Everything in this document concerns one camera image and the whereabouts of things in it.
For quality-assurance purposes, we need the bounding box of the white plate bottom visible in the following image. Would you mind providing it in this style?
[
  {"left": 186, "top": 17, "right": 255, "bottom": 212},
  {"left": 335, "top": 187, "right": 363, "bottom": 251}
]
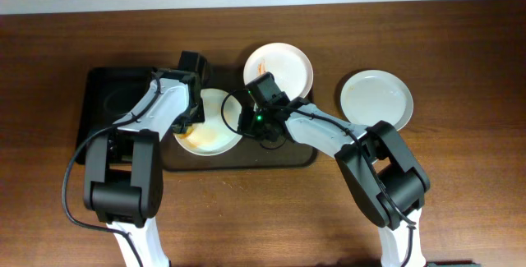
[{"left": 173, "top": 89, "right": 242, "bottom": 156}]

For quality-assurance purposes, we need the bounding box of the green and yellow sponge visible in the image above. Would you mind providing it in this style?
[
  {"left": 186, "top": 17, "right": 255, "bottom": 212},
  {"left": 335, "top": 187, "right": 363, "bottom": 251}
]
[{"left": 175, "top": 125, "right": 194, "bottom": 139}]

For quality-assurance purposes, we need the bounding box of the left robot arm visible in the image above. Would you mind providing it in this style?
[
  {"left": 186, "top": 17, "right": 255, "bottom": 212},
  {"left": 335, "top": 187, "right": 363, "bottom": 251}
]
[{"left": 79, "top": 67, "right": 204, "bottom": 266}]

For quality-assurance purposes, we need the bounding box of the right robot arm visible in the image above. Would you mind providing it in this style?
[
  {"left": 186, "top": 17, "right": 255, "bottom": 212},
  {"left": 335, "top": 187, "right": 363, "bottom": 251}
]
[{"left": 238, "top": 98, "right": 431, "bottom": 266}]

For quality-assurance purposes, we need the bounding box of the black plastic tray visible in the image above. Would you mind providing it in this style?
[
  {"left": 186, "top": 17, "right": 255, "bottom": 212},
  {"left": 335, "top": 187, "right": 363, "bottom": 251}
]
[{"left": 76, "top": 67, "right": 156, "bottom": 165}]

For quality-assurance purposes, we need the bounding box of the white plate top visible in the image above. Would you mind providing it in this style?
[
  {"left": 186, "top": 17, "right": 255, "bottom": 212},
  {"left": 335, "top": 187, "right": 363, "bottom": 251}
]
[{"left": 243, "top": 43, "right": 314, "bottom": 99}]

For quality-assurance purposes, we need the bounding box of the white plate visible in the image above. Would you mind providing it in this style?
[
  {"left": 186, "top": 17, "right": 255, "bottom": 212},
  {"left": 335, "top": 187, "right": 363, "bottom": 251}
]
[
  {"left": 243, "top": 43, "right": 314, "bottom": 99},
  {"left": 339, "top": 70, "right": 414, "bottom": 131},
  {"left": 173, "top": 89, "right": 242, "bottom": 156}
]

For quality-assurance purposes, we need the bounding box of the brown serving tray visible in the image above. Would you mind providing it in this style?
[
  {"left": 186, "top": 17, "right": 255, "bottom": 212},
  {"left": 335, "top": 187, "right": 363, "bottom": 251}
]
[{"left": 160, "top": 65, "right": 318, "bottom": 173}]

